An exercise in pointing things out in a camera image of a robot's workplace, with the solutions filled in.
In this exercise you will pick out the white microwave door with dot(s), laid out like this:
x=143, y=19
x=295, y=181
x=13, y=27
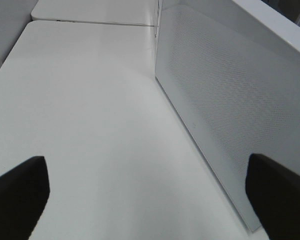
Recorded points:
x=231, y=69

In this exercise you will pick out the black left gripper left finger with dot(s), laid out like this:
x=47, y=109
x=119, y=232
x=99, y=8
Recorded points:
x=24, y=193

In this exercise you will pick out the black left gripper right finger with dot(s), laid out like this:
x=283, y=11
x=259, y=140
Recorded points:
x=274, y=194

